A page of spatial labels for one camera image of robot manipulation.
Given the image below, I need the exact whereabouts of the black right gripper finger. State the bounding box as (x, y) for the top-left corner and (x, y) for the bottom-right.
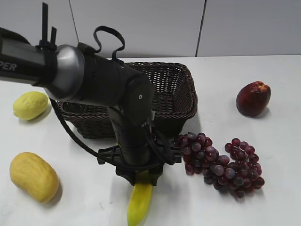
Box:
(149, 166), (163, 186)

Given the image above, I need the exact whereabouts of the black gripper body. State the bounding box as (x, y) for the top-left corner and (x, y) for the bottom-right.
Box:
(97, 138), (182, 176)

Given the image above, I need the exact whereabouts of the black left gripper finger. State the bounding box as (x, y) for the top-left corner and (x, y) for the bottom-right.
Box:
(117, 168), (136, 186)

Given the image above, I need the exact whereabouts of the yellow banana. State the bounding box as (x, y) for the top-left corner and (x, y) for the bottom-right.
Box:
(127, 171), (153, 226)

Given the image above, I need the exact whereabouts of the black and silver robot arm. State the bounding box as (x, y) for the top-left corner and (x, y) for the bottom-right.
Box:
(0, 28), (181, 186)

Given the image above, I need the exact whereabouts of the black woven basket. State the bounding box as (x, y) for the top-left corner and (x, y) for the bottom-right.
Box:
(57, 62), (198, 139)

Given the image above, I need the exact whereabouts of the purple grape bunch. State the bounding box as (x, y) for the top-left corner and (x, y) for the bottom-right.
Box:
(171, 132), (265, 198)

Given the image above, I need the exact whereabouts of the yellow mango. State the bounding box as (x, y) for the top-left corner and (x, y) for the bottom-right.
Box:
(9, 152), (59, 203)

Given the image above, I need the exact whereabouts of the yellow-green lemon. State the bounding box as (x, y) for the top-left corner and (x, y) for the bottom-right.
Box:
(13, 91), (49, 121)

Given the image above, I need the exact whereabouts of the red peach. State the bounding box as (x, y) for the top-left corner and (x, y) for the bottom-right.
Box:
(236, 81), (271, 117)

